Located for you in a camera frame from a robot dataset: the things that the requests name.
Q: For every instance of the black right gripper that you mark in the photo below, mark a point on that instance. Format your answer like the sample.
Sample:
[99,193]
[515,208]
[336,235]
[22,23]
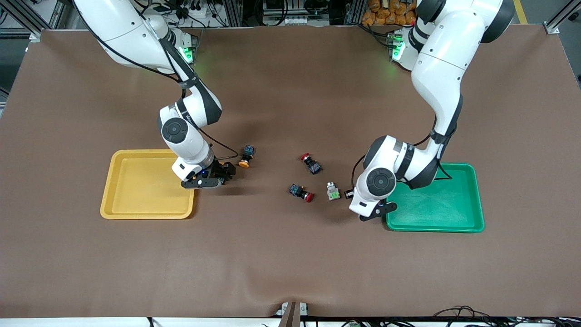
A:
[223,170]

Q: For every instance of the green push button switch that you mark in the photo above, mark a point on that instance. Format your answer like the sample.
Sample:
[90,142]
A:
[333,193]

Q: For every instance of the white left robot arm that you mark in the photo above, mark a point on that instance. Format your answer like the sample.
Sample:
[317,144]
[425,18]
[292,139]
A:
[435,68]

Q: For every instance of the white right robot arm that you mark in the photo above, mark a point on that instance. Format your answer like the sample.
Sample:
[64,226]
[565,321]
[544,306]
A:
[186,136]

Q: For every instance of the brown table mat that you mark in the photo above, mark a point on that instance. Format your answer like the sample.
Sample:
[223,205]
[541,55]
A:
[290,254]

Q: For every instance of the yellow plastic tray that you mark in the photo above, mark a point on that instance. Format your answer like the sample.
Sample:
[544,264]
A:
[136,190]

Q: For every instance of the green plastic tray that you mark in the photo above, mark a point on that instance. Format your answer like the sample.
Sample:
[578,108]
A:
[454,209]

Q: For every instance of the metal table edge clamp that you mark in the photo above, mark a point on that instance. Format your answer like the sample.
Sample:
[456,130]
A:
[292,313]

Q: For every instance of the white power strip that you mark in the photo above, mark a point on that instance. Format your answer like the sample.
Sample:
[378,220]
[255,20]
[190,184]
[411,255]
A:
[195,12]

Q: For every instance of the white socket bar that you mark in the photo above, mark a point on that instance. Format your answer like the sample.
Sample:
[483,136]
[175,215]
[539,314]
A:
[290,20]

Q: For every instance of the pile of orange bags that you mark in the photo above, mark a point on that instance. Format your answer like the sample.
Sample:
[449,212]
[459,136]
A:
[386,16]

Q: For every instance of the red push button switch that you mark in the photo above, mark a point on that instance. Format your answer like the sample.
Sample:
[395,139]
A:
[313,166]
[297,190]

